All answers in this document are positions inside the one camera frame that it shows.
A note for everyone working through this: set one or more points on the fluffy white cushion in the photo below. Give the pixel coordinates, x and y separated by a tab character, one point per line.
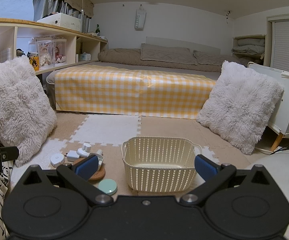
26	116
240	105

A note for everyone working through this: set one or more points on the yellow checkered bed cover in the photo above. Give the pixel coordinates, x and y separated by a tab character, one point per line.
111	90

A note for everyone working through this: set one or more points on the white storage box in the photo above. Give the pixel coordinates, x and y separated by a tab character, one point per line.
63	20

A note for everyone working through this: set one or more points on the folded grey blankets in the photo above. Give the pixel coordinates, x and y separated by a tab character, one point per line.
249	46

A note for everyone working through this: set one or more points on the round cork coaster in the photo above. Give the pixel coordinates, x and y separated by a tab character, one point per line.
98	174

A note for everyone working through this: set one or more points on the white bedside cabinet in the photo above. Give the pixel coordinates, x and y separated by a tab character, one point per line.
279	121

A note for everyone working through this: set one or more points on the doll in clear case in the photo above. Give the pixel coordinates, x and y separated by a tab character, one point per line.
45	53

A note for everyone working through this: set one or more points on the brown bed pillow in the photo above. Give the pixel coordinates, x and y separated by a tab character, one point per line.
179	55

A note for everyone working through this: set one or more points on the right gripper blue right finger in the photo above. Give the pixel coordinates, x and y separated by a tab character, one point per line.
215	177

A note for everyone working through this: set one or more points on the right fluffy white cushion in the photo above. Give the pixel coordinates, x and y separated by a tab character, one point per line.
240	105

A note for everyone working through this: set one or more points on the wooden wall shelf unit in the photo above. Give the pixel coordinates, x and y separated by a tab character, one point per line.
20	37

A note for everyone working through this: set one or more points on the mint green round tin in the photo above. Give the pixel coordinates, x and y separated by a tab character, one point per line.
108	186

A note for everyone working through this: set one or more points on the cream plastic woven basket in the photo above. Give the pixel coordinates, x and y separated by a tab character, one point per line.
159	164

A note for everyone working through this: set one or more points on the white power adapter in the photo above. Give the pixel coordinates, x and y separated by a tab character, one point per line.
72	156

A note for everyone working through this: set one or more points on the left fluffy white cushion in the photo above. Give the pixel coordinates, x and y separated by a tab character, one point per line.
26	116

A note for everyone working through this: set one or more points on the white round tape measure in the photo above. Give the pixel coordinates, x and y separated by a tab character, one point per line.
57	159

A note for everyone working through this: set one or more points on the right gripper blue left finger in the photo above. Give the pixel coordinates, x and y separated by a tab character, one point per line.
76	177

